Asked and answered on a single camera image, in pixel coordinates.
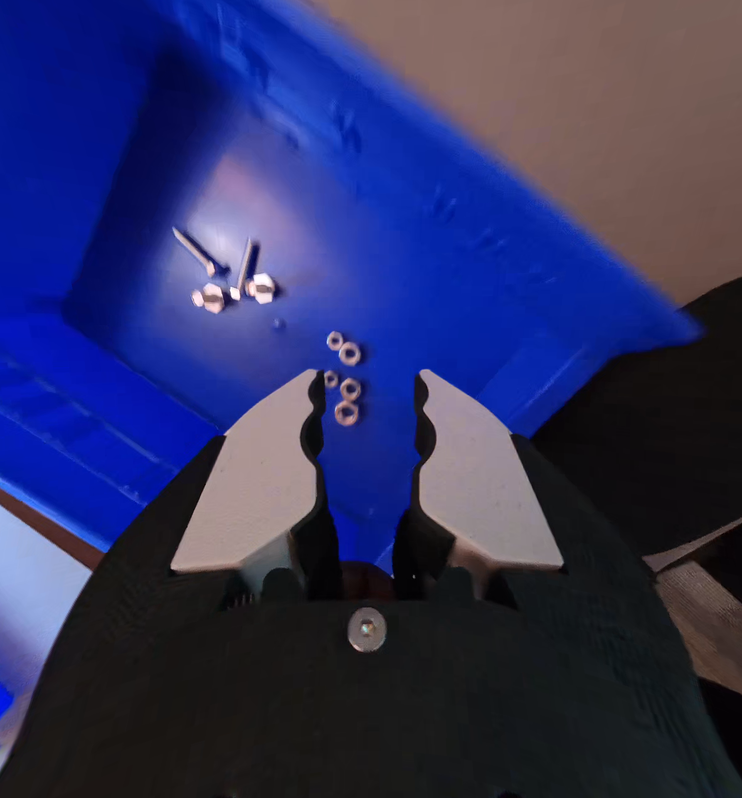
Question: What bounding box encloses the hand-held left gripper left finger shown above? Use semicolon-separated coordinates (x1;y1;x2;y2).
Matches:
170;369;328;596

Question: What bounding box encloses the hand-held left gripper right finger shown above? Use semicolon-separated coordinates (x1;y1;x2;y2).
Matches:
408;369;565;599

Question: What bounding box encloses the blue plastic bin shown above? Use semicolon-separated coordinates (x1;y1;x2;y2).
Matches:
0;0;705;556

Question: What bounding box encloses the black honeycomb wrist pad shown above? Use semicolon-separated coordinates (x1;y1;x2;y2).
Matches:
530;271;742;556

